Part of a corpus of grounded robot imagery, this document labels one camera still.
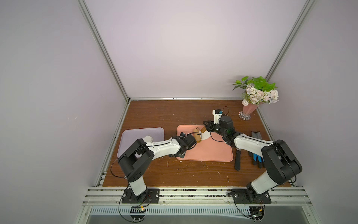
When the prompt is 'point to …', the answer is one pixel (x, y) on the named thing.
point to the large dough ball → (148, 138)
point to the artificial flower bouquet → (257, 91)
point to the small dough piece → (205, 135)
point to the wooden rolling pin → (197, 137)
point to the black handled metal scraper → (237, 160)
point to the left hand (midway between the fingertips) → (179, 152)
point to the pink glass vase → (247, 111)
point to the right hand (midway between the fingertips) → (205, 120)
